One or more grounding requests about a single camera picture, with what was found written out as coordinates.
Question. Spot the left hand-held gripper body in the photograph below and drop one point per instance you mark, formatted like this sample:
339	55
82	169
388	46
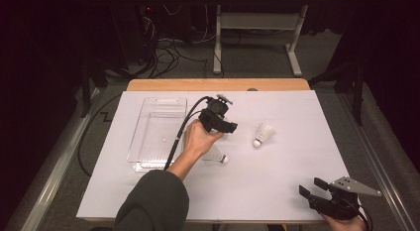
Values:
214	110

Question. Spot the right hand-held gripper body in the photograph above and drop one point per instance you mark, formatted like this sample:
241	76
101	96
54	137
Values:
340	206

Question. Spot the white plastic shuttlecock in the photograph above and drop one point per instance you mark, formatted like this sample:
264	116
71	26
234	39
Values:
216	155
264	133

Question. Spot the clear plastic container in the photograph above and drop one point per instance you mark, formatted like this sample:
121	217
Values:
155	135

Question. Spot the person's right hand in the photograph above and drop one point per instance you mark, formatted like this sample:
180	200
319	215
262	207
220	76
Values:
345	224

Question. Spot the person's left hand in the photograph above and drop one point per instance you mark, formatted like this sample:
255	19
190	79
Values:
198	140

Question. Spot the wooden table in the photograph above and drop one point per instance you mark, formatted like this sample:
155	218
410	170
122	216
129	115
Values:
198	84

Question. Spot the white cover board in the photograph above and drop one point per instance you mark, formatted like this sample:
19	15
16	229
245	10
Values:
257	184

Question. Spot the black metal stand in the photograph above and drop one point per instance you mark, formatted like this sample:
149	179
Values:
86	92
357	98

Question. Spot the black computer tower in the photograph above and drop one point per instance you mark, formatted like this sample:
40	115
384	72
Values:
145	26

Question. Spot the aluminium floor rail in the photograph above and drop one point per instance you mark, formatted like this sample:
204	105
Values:
379	178
49	178

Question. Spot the white metal desk frame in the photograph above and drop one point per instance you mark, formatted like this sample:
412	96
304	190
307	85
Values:
261	21

